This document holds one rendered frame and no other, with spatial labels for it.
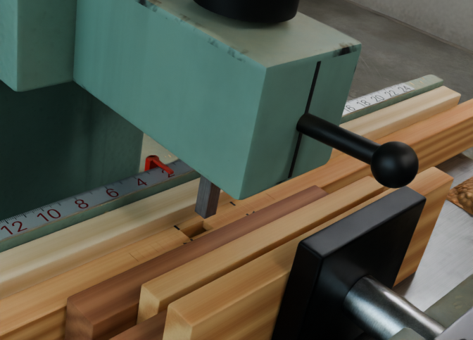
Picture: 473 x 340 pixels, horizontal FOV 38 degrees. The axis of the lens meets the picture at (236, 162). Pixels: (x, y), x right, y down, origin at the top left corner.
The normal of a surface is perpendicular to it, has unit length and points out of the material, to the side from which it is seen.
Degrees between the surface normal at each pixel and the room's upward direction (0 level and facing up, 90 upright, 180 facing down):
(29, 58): 90
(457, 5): 90
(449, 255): 0
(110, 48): 90
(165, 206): 0
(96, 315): 0
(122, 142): 90
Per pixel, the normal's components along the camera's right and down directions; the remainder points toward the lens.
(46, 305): 0.17, -0.84
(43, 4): 0.69, 0.47
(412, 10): -0.67, 0.29
